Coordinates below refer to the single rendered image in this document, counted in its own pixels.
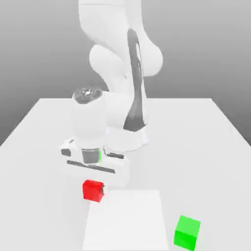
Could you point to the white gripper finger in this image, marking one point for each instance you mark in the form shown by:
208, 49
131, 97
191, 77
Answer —
103, 190

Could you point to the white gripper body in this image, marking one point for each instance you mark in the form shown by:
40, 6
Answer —
117, 172

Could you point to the small red cube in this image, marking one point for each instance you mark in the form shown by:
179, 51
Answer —
92, 191

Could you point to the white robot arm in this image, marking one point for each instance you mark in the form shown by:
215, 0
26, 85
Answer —
117, 68

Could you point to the small green cube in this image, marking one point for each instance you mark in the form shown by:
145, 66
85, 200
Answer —
186, 233

